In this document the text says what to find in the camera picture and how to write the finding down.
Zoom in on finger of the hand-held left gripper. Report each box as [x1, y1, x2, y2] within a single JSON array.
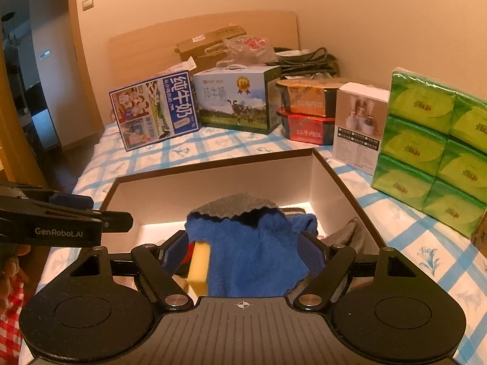
[[0, 186, 94, 214], [92, 210, 135, 234]]

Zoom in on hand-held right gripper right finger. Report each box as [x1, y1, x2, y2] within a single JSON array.
[[293, 230, 418, 311]]

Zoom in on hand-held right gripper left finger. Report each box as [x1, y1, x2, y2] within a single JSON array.
[[70, 230, 194, 311]]

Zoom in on green and yellow sponge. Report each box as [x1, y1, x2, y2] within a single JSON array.
[[184, 241, 212, 296]]

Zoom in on grey cloth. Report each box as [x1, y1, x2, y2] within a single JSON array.
[[321, 217, 366, 255]]

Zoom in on blue fleece cloth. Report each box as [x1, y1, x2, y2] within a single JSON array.
[[184, 195, 318, 298]]

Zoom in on brown cardboard storage box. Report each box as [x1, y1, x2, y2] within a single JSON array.
[[100, 148, 387, 299]]

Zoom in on person's left hand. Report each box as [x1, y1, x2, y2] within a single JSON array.
[[0, 245, 32, 307]]

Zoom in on red checked cloth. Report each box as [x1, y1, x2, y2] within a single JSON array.
[[0, 266, 36, 365]]

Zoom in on blue checked floral bedsheet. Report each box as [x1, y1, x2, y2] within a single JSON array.
[[36, 122, 487, 365]]

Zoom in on blue and white milk carton box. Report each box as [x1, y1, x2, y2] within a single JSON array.
[[109, 71, 201, 152]]

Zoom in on red lidded instant food bowl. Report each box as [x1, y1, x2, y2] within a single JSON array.
[[277, 107, 337, 145]]

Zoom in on white product box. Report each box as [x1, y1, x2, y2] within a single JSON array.
[[333, 82, 391, 176]]

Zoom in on orange lidded instant food bowl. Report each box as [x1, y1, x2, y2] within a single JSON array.
[[276, 78, 349, 118]]

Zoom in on stack of green tissue packs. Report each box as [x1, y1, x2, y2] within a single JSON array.
[[371, 68, 487, 238]]

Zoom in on milk gift box with cow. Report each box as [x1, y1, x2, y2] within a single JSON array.
[[193, 65, 282, 134]]

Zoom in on wooden headboard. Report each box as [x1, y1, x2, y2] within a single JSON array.
[[108, 11, 299, 122]]

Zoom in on flat brown cardboard box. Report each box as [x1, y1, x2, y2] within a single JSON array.
[[175, 25, 248, 70]]

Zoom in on red printed plastic bag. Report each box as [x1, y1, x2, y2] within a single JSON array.
[[217, 35, 276, 67]]

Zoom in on dark strap bag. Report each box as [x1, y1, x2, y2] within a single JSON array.
[[272, 47, 341, 79]]

